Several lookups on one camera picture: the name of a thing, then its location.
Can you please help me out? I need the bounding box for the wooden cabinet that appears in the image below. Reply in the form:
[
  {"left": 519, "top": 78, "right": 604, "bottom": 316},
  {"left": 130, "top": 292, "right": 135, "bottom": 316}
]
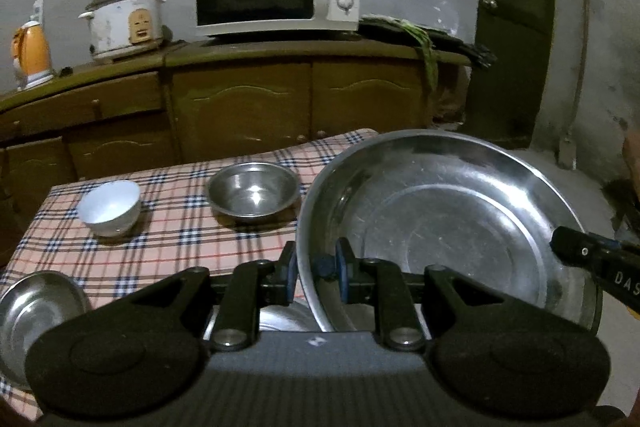
[{"left": 0, "top": 38, "right": 473, "bottom": 268}]

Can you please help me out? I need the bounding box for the plaid tablecloth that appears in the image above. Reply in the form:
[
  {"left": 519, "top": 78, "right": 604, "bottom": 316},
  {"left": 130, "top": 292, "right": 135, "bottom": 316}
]
[{"left": 0, "top": 129, "right": 381, "bottom": 423}]

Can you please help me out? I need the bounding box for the green leafy vegetable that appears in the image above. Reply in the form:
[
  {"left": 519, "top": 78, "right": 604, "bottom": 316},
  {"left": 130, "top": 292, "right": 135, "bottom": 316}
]
[{"left": 400, "top": 21, "right": 438, "bottom": 88}]

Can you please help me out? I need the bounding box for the small white bowl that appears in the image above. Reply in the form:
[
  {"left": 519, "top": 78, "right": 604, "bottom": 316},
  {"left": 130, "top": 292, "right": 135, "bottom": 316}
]
[{"left": 76, "top": 179, "right": 142, "bottom": 238}]

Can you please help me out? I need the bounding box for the wall pipe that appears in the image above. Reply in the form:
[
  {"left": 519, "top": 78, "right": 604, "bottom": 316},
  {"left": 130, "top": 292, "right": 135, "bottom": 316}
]
[{"left": 557, "top": 0, "right": 592, "bottom": 168}]

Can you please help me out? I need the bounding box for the brown bundle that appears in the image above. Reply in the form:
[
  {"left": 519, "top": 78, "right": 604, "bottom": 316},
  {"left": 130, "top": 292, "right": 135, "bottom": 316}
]
[{"left": 622, "top": 127, "right": 640, "bottom": 178}]

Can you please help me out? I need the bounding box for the small steel plate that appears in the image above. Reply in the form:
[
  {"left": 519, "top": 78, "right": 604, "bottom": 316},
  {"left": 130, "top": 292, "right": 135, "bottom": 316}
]
[{"left": 0, "top": 271, "right": 93, "bottom": 392}]

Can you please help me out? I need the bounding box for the orange electric kettle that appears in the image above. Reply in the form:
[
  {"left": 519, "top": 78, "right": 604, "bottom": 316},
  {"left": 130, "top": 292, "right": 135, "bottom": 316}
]
[{"left": 11, "top": 21, "right": 55, "bottom": 90}]

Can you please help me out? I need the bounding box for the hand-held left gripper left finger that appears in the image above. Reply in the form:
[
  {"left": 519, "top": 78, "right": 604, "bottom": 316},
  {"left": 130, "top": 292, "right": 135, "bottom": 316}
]
[{"left": 131, "top": 241, "right": 299, "bottom": 353}]

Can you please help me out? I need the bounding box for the dark green door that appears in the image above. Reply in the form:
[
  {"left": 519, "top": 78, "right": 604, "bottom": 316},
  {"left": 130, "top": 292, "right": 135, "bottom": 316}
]
[{"left": 462, "top": 0, "right": 558, "bottom": 148}]

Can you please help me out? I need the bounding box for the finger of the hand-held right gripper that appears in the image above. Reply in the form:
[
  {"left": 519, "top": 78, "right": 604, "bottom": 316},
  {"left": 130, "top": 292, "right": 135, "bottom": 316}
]
[{"left": 550, "top": 226, "right": 622, "bottom": 276}]

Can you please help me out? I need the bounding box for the steel bowl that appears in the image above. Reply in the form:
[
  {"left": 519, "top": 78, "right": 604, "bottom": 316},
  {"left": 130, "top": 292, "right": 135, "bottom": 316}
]
[{"left": 206, "top": 162, "right": 302, "bottom": 220}]

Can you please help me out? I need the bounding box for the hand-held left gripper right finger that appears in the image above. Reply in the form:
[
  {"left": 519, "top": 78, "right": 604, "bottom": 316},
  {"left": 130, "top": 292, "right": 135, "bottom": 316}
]
[{"left": 314, "top": 237, "right": 501, "bottom": 353}]

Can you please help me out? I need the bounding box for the large steel basin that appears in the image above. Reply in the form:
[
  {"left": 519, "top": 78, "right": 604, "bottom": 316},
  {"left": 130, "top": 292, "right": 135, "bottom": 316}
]
[{"left": 295, "top": 130, "right": 603, "bottom": 338}]

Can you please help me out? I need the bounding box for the white rice cooker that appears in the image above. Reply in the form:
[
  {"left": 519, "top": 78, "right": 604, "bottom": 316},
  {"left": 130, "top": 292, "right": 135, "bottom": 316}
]
[{"left": 78, "top": 0, "right": 171, "bottom": 60}]

